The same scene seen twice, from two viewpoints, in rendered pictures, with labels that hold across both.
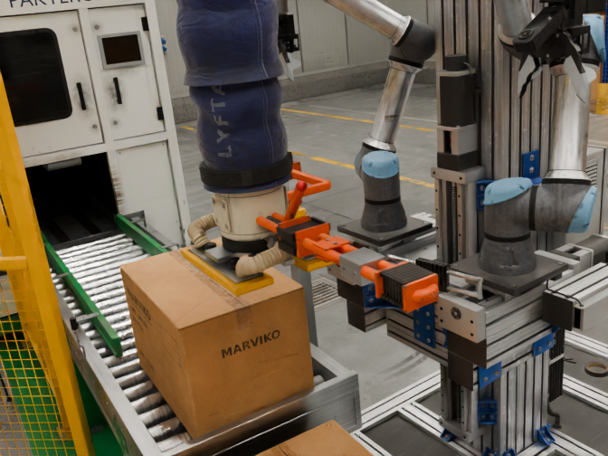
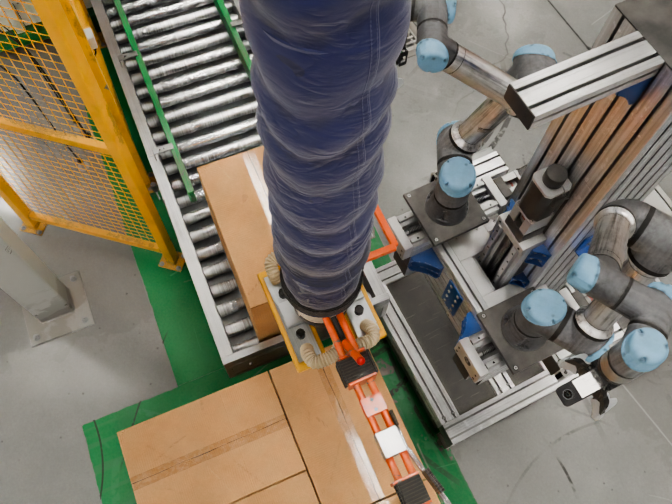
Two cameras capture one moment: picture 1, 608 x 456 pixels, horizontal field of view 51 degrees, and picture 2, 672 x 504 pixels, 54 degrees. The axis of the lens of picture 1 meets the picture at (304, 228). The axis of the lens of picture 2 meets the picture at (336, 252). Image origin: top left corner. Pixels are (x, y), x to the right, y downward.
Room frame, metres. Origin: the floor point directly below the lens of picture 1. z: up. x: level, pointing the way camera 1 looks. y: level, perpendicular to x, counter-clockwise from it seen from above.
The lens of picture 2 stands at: (0.86, 0.06, 3.05)
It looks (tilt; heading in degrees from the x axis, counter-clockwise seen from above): 65 degrees down; 3
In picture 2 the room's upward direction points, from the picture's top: 4 degrees clockwise
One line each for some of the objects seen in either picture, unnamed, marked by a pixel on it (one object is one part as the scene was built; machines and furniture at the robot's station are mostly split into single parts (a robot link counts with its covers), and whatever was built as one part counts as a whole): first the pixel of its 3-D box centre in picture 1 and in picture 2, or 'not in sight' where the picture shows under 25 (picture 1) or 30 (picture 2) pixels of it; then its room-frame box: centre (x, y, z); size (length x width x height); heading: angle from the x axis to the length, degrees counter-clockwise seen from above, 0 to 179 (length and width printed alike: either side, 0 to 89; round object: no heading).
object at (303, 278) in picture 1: (306, 323); not in sight; (2.39, 0.03, 0.50); 0.07 x 0.07 x 1.00; 29
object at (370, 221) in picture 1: (383, 209); (448, 199); (2.00, -0.26, 1.09); 0.15 x 0.15 x 0.10
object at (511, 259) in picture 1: (507, 247); (528, 323); (1.58, -0.53, 1.09); 0.15 x 0.15 x 0.10
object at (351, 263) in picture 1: (363, 266); (390, 442); (1.14, -0.10, 1.26); 0.07 x 0.07 x 0.04; 30
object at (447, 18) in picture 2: not in sight; (432, 11); (2.10, -0.08, 1.82); 0.11 x 0.11 x 0.08; 3
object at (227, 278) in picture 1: (223, 260); (291, 314); (1.50, 0.21, 1.17); 0.34 x 0.10 x 0.05; 30
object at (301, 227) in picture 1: (304, 235); (356, 368); (1.33, 0.00, 1.27); 0.10 x 0.08 x 0.06; 120
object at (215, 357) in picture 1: (213, 329); (277, 239); (1.93, 0.34, 0.75); 0.60 x 0.40 x 0.40; 29
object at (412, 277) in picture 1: (405, 286); (410, 493); (1.02, -0.17, 1.27); 0.08 x 0.07 x 0.05; 30
